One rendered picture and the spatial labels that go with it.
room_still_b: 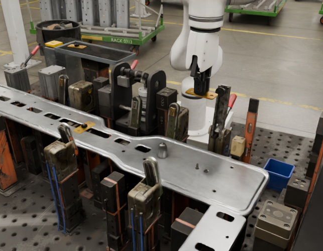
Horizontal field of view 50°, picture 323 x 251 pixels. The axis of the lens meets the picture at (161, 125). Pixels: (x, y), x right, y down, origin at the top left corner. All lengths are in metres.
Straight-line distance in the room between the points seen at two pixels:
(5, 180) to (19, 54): 3.65
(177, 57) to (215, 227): 0.81
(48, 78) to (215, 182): 0.86
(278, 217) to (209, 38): 0.45
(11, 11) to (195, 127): 3.67
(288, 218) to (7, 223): 0.99
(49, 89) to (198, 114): 0.67
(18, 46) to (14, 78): 3.28
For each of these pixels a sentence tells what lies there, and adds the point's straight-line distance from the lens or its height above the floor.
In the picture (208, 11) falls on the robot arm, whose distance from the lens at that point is 0.83.
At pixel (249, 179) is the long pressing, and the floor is 1.00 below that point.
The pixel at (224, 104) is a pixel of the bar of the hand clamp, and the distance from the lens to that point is 1.09.
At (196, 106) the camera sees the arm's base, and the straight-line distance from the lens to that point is 1.59.
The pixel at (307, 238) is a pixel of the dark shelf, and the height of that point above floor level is 1.03.
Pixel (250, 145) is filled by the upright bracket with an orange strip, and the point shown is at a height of 1.04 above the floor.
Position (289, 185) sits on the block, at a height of 1.08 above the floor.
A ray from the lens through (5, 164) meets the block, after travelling 1.51.
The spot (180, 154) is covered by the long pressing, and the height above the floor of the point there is 1.00.
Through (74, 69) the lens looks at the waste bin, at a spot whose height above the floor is 0.23.
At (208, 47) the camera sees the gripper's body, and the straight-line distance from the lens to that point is 0.86.
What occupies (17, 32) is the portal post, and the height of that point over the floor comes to 0.47.
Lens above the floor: 1.64
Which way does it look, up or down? 30 degrees down
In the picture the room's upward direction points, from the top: straight up
